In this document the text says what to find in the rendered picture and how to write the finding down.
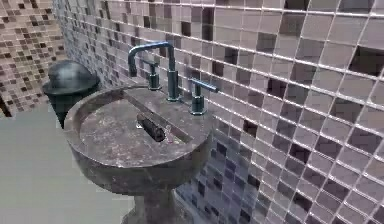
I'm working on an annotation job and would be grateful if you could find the dark metal faucet spout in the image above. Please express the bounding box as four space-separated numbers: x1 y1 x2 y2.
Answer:
127 41 183 102

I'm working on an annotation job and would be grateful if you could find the black domed trash bin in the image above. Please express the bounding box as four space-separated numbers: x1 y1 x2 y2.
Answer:
41 59 101 129

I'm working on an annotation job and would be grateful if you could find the black cylinder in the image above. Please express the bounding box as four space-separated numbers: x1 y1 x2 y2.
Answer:
136 113 167 143

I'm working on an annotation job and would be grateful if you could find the brown stone pedestal sink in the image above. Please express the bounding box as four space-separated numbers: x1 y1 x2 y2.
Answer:
63 85 214 224

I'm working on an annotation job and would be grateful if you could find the dark metal faucet handle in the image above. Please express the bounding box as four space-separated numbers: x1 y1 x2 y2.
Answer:
142 59 162 91
187 78 219 116

